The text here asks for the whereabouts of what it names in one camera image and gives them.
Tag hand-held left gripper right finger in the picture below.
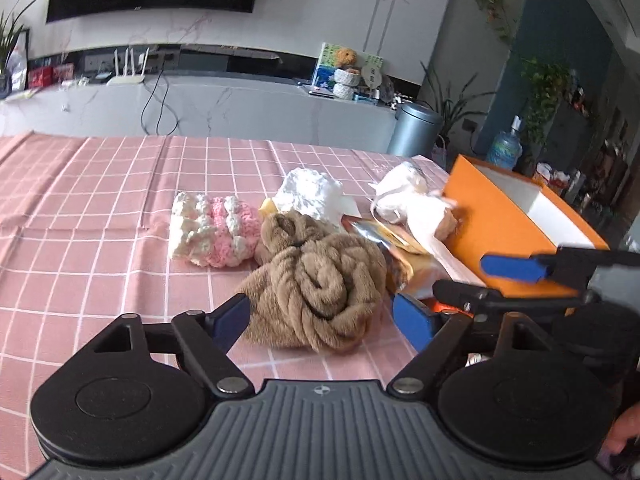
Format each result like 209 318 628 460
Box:
387 294 566 401

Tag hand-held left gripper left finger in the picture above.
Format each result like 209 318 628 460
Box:
82 294 255 398

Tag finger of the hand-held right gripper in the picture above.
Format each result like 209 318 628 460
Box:
432 280 598 322
480 246 640 293

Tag orange cardboard box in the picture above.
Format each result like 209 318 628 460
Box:
442 155 611 301

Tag yellow snack packet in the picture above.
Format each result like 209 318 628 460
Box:
345 217 451 301

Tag brown plush towel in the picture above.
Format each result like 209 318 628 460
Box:
234 211 388 356

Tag pink and white crochet cloth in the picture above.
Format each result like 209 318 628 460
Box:
167 191 263 268

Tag white plastic bag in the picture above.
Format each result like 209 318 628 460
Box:
370 162 481 283

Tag person's right hand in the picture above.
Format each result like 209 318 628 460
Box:
602 402 640 461

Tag blue water bottle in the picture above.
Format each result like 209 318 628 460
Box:
487 116 525 171

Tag grey metal trash can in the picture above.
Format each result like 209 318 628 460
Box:
387 101 445 158

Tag long-leaf potted plant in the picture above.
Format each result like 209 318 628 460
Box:
420 62 496 136

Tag green vine plant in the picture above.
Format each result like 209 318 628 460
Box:
520 57 571 146

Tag pink checked tablecloth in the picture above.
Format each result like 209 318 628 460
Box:
0 132 621 466

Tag white marble tv cabinet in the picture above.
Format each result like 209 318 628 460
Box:
0 42 401 153

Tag round paper fan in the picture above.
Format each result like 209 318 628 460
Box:
361 62 386 92

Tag green and white picture board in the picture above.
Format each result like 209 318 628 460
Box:
320 42 386 70

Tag blue flower picture book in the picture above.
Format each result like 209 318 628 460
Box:
311 62 336 88

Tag white router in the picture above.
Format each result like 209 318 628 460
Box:
106 46 153 86

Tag hanging vine plant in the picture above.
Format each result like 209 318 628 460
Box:
465 0 516 46

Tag red boxes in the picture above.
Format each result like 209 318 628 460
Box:
27 65 76 88

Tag potted grass plant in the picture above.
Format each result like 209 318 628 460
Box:
0 0 41 98

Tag black cable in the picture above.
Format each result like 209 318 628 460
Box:
140 67 180 136

